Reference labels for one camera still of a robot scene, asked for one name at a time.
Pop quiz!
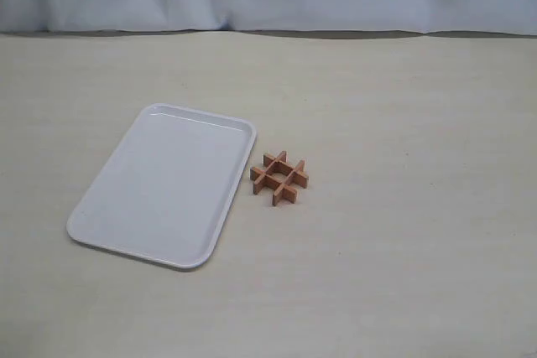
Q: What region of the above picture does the brown wooden notched block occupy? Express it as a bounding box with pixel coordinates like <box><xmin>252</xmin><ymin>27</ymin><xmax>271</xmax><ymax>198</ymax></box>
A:
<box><xmin>250</xmin><ymin>167</ymin><xmax>309</xmax><ymax>194</ymax></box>

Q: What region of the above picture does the zigzag wooden block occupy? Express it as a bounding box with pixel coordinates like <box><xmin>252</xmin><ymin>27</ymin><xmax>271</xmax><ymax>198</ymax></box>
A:
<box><xmin>271</xmin><ymin>182</ymin><xmax>298</xmax><ymax>206</ymax></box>

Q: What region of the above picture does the notched wooden puzzle piece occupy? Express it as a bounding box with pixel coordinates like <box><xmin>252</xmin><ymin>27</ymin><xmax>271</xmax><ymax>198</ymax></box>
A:
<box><xmin>263</xmin><ymin>151</ymin><xmax>293</xmax><ymax>175</ymax></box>

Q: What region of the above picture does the white plastic tray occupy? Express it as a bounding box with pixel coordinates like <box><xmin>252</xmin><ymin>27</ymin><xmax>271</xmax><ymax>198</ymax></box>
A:
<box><xmin>66</xmin><ymin>104</ymin><xmax>257</xmax><ymax>270</ymax></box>

